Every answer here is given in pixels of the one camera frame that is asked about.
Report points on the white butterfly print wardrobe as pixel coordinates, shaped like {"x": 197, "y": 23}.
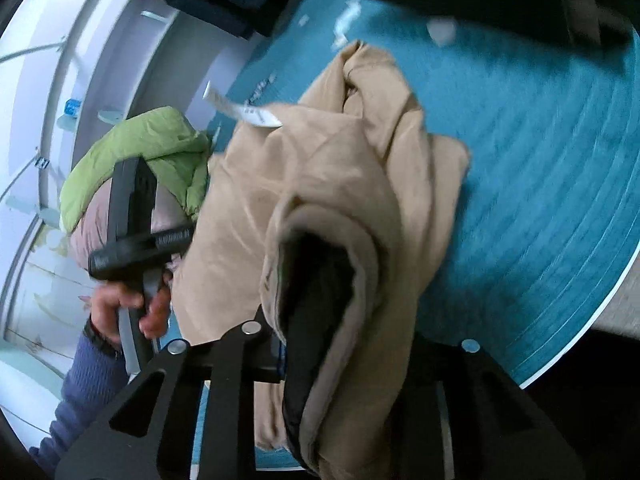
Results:
{"x": 45, "y": 290}

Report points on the small blue box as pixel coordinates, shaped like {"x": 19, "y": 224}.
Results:
{"x": 71, "y": 108}

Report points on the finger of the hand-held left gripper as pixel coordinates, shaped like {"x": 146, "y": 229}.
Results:
{"x": 132, "y": 200}

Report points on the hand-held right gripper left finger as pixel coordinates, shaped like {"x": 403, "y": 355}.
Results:
{"x": 227, "y": 390}

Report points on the lilac wall shelf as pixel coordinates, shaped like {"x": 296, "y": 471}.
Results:
{"x": 165, "y": 60}

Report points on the pink quilt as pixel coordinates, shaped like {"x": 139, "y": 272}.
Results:
{"x": 90, "y": 230}

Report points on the light green loft bed frame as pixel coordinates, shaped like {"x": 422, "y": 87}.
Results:
{"x": 30, "y": 375}

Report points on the tan jacket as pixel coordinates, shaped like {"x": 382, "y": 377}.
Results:
{"x": 325, "y": 170}

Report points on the person's left hand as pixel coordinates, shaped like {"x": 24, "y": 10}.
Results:
{"x": 107, "y": 310}

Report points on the green quilt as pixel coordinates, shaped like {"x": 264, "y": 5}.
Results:
{"x": 150, "y": 135}

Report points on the small black tag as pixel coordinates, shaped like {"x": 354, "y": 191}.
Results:
{"x": 41, "y": 163}

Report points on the black wrist band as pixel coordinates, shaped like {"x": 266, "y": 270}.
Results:
{"x": 100, "y": 342}

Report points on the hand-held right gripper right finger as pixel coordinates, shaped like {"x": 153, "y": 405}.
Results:
{"x": 470, "y": 365}

